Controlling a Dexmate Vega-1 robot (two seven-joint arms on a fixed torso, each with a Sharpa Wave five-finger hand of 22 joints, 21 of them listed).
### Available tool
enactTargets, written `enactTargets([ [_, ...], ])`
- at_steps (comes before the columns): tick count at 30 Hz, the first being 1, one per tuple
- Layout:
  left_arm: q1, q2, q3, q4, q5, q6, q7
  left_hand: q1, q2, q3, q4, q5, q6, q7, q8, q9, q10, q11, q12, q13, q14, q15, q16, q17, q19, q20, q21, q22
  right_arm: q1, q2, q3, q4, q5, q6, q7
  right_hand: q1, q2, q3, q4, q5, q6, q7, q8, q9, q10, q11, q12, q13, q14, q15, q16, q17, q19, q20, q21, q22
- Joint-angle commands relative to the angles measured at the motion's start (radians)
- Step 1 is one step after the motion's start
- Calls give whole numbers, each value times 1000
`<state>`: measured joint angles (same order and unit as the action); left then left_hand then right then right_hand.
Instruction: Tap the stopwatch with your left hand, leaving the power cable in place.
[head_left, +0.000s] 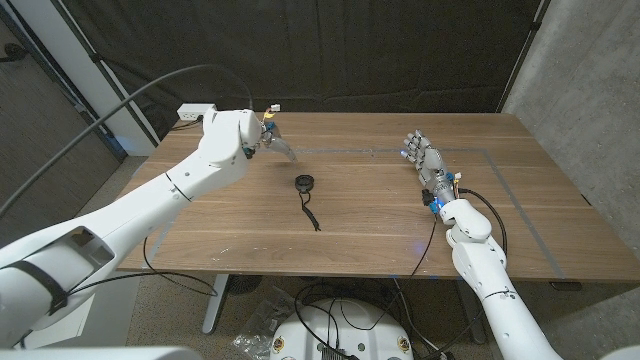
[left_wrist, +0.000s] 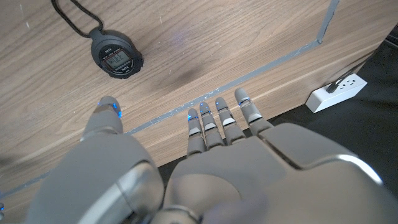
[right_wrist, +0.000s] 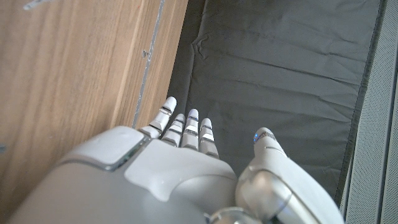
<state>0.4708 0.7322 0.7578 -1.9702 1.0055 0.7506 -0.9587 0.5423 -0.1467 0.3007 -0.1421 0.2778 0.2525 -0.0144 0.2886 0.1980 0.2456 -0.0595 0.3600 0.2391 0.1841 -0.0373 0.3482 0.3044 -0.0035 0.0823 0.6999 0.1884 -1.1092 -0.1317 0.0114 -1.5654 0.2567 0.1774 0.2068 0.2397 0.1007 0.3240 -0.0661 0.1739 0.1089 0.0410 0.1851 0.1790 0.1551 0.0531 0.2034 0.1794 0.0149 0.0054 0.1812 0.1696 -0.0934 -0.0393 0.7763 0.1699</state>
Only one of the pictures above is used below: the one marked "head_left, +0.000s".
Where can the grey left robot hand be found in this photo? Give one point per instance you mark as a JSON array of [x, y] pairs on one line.
[[280, 145]]

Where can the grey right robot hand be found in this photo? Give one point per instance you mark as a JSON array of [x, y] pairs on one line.
[[432, 165]]

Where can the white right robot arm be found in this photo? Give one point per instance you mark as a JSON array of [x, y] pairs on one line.
[[480, 260]]

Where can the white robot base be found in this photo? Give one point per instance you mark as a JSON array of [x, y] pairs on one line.
[[350, 330]]

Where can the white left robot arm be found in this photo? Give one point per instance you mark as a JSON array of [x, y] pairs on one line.
[[150, 200]]

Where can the white power strip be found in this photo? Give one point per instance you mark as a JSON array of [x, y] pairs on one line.
[[192, 111]]

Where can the grey tape outline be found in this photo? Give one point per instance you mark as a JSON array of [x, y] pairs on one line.
[[350, 150]]

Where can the black backdrop curtain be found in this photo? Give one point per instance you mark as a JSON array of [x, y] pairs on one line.
[[350, 50]]

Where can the black round fan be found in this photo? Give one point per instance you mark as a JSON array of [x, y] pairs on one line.
[[244, 283]]

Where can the black backdrop stand pole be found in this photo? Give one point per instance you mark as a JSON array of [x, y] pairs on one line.
[[107, 77], [522, 52]]

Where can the grey table leg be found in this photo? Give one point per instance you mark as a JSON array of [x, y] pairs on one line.
[[467, 305]]

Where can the white table leg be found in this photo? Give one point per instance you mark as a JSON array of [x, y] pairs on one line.
[[215, 305]]

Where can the black desk control panel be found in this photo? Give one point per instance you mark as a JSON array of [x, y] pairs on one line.
[[565, 286]]

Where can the clear plastic bag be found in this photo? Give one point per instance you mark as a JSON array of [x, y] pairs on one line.
[[260, 327]]

